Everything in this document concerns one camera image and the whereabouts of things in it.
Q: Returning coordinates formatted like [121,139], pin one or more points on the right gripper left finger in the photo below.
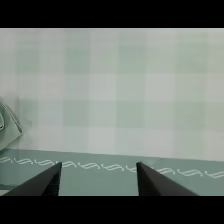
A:
[46,181]

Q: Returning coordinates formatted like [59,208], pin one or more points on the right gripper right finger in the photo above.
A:
[151,181]

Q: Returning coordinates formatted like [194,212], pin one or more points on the pale green shirt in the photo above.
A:
[7,128]

